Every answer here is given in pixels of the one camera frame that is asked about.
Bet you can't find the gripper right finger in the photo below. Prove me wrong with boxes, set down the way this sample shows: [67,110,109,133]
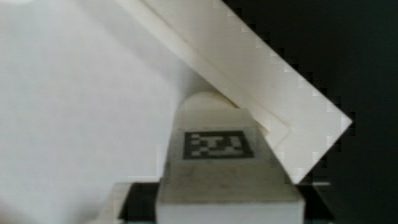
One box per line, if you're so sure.
[299,184,333,224]

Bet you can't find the white leg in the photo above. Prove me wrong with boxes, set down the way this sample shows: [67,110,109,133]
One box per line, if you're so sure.
[157,92,306,224]

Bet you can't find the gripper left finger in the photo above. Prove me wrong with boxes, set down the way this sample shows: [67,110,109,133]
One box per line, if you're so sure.
[97,183,134,224]

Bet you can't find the white square table top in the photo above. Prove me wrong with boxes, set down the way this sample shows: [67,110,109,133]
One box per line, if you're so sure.
[0,0,351,224]

